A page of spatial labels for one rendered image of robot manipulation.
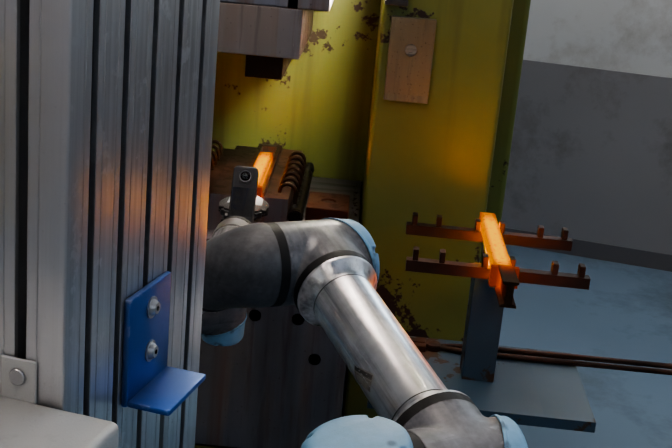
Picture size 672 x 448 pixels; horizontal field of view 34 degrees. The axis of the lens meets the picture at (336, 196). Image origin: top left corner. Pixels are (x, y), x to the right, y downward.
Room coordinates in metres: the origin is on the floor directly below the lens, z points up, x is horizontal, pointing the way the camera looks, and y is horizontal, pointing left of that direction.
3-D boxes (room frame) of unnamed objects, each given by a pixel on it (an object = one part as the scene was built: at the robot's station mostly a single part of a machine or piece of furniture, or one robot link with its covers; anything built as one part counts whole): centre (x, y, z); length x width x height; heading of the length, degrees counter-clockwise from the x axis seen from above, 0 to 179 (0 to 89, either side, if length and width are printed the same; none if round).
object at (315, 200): (2.11, 0.01, 0.95); 0.12 x 0.09 x 0.07; 179
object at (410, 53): (2.18, -0.12, 1.27); 0.09 x 0.02 x 0.17; 89
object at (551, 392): (1.88, -0.29, 0.73); 0.40 x 0.30 x 0.02; 88
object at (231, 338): (1.72, 0.19, 0.88); 0.11 x 0.08 x 0.11; 117
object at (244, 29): (2.26, 0.19, 1.32); 0.42 x 0.20 x 0.10; 179
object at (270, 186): (2.26, 0.19, 0.96); 0.42 x 0.20 x 0.09; 179
